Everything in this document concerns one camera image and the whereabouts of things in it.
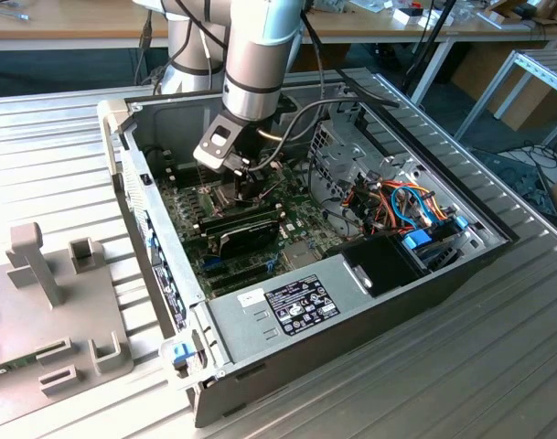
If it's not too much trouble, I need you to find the brown cardboard box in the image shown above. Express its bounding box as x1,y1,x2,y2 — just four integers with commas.
451,40,557,132

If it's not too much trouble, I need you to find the blue wire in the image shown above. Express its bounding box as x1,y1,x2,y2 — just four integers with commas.
390,183,433,228

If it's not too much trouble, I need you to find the thick black cable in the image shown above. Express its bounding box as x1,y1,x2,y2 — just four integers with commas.
225,95,401,175

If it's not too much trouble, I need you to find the blue disk carrier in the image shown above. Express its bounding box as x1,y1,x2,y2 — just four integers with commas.
399,227,460,272

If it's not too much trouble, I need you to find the blue plastic latch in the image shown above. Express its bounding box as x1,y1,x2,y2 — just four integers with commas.
167,341,196,369

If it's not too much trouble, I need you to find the green RAM stick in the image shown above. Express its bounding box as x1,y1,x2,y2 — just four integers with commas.
0,355,38,381

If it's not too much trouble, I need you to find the grey parts rack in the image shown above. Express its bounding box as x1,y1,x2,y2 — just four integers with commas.
0,221,135,412

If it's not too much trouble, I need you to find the black expansion slot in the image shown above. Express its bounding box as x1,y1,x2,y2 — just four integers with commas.
207,264,270,294

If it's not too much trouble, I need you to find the silver power supply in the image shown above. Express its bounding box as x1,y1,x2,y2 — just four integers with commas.
204,253,380,367

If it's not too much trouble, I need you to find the silver drive cage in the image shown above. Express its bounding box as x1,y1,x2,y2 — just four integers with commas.
307,81,389,205

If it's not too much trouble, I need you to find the green motherboard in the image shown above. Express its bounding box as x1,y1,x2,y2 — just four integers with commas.
156,153,355,298

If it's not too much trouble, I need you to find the black cable with connector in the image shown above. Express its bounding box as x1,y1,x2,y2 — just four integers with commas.
134,8,155,88

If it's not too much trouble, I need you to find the aluminium frame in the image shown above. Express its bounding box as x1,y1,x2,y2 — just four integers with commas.
454,48,557,147

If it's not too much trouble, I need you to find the black PC case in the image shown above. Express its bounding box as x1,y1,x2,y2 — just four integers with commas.
97,77,521,429

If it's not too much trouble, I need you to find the silver chipset heatsink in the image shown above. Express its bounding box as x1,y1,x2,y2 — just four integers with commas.
282,241,319,272

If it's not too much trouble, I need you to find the CPU socket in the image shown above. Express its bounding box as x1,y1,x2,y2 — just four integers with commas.
207,182,242,219

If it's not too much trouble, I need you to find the black graphics card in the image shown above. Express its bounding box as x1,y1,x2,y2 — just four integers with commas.
208,218,281,261

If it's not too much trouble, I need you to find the orange wire bundle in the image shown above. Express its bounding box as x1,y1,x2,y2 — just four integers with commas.
377,179,449,221

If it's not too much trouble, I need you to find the black stand pole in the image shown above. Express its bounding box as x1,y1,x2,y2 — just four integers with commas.
403,0,458,92

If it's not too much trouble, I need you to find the wooden desk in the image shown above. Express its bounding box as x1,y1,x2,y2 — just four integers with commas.
0,0,557,51

